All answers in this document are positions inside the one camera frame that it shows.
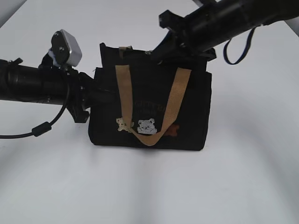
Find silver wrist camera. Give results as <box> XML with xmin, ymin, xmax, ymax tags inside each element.
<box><xmin>51</xmin><ymin>29</ymin><xmax>82</xmax><ymax>67</ymax></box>

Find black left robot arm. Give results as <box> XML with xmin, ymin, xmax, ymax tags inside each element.
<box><xmin>0</xmin><ymin>58</ymin><xmax>116</xmax><ymax>123</ymax></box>

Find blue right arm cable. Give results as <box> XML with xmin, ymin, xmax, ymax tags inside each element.
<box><xmin>222</xmin><ymin>27</ymin><xmax>255</xmax><ymax>65</ymax></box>

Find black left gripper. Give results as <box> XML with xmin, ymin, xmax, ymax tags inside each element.
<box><xmin>67</xmin><ymin>69</ymin><xmax>117</xmax><ymax>123</ymax></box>

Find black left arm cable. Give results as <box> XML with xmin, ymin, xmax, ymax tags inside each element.
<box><xmin>0</xmin><ymin>70</ymin><xmax>71</xmax><ymax>140</ymax></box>

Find black canvas tote bag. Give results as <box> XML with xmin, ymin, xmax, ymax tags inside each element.
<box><xmin>88</xmin><ymin>43</ymin><xmax>212</xmax><ymax>151</ymax></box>

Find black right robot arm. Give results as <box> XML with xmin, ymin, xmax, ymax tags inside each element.
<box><xmin>151</xmin><ymin>0</ymin><xmax>299</xmax><ymax>62</ymax></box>

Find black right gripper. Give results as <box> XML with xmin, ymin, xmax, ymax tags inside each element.
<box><xmin>150</xmin><ymin>9</ymin><xmax>210</xmax><ymax>64</ymax></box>

